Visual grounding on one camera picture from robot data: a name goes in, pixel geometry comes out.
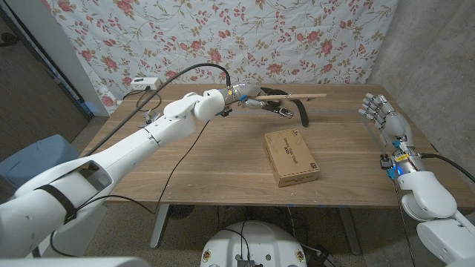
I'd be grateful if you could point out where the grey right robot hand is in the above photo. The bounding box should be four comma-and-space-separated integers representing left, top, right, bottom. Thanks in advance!
357, 93, 414, 148

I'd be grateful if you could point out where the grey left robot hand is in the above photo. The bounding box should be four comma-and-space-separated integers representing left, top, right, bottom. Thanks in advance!
225, 83, 278, 113

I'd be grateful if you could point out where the long wooden stick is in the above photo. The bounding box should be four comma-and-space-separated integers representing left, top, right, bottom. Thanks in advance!
254, 93, 328, 102

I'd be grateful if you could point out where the black leather belt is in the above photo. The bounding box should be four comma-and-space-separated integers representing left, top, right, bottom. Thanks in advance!
259, 87, 310, 128

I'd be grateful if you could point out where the brown cardboard box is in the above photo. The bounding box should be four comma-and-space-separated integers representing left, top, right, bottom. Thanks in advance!
263, 128, 321, 188

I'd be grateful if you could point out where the floral backdrop cloth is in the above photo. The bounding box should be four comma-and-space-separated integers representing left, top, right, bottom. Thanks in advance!
41, 0, 400, 116

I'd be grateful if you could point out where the small metal clamp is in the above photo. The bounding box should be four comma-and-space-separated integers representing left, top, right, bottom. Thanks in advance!
143, 111, 161, 126

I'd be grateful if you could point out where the white power strip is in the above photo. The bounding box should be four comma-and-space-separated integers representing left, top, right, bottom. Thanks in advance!
130, 76, 163, 91

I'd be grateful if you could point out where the grey table leg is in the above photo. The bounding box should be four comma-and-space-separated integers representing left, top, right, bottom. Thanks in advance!
149, 203, 171, 249
338, 207, 361, 256

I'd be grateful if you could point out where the black round fan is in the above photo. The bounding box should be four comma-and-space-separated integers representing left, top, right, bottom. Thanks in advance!
168, 204, 194, 220

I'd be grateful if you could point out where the black power adapter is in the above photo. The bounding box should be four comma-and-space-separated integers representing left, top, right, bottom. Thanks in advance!
304, 244, 338, 267

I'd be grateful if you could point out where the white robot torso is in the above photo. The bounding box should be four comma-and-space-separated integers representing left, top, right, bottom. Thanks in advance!
200, 220, 308, 267

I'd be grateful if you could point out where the blue plastic bin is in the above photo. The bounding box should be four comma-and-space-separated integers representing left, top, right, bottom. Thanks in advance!
0, 133, 80, 187

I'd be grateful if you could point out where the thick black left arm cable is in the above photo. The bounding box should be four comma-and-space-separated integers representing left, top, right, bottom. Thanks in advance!
83, 62, 232, 159

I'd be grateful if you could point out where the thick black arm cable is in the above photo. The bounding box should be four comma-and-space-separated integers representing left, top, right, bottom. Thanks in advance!
421, 152, 475, 183
83, 62, 232, 159

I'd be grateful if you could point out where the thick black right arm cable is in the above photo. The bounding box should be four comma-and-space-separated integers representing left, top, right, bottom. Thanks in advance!
421, 152, 475, 183

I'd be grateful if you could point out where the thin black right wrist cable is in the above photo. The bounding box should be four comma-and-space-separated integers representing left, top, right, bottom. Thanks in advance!
393, 179, 416, 267

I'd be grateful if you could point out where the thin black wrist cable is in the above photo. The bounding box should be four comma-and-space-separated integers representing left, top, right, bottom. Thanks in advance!
393, 179, 416, 267
76, 120, 211, 215

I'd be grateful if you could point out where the thin black left wrist cable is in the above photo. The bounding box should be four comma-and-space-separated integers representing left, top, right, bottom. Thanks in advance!
76, 120, 211, 215

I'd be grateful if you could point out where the black power strip cable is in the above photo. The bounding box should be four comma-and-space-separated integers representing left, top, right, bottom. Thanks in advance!
122, 88, 163, 113

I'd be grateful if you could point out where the black torso cable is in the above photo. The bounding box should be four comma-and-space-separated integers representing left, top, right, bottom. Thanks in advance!
221, 220, 252, 261

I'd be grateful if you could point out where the black door handle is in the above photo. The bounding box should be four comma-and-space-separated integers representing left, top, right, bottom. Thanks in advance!
0, 32, 20, 47

